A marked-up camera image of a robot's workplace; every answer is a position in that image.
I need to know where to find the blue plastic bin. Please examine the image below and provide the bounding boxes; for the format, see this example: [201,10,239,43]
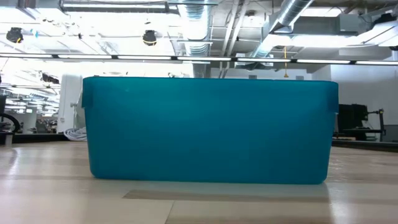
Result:
[81,76,340,185]

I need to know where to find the long linear ceiling light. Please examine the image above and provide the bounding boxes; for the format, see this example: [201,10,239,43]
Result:
[0,52,398,66]

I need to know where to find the white column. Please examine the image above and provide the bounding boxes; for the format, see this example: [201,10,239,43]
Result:
[57,74,84,134]

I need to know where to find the black machine on stand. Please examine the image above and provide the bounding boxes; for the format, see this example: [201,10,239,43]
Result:
[337,103,387,141]

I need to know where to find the black hanging sign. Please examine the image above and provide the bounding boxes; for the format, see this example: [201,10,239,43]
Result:
[41,72,60,85]

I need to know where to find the black ceiling dome camera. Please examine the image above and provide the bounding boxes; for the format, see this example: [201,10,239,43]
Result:
[5,27,24,44]
[142,29,158,47]

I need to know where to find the silver spiral air duct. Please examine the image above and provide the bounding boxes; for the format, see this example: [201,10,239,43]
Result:
[177,0,214,57]

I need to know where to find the yellow hanging cord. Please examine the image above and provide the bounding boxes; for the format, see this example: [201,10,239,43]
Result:
[282,46,289,78]

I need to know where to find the white coiled cable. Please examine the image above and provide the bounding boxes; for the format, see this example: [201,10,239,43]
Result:
[63,126,88,142]

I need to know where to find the grey rectangular air duct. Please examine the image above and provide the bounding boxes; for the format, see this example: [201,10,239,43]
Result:
[292,14,374,35]

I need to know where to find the black cable loop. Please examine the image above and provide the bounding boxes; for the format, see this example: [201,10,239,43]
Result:
[0,112,21,133]

